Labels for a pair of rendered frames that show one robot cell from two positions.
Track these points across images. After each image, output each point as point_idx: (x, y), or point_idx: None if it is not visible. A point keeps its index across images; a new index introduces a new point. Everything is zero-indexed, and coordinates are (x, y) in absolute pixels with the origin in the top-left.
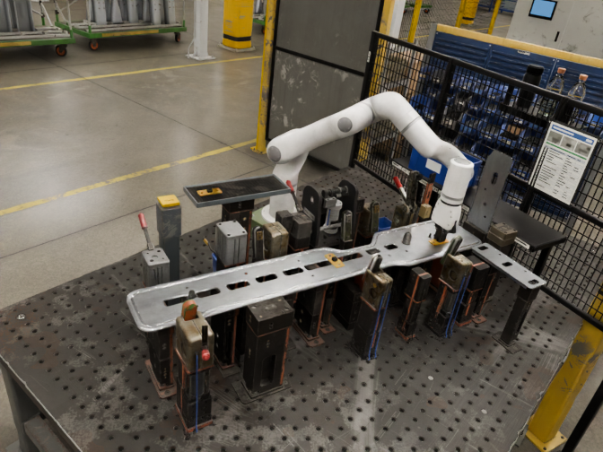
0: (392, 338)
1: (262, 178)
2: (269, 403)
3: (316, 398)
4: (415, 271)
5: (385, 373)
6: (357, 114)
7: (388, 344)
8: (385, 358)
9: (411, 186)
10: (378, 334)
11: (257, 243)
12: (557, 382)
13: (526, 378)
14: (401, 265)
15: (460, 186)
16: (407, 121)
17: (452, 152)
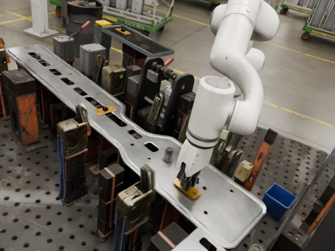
0: (95, 218)
1: (164, 47)
2: (8, 144)
3: (11, 166)
4: (112, 165)
5: (42, 211)
6: (224, 9)
7: (84, 214)
8: (64, 211)
9: None
10: (66, 183)
11: (95, 66)
12: None
13: None
14: (120, 155)
15: (193, 113)
16: (224, 15)
17: (247, 80)
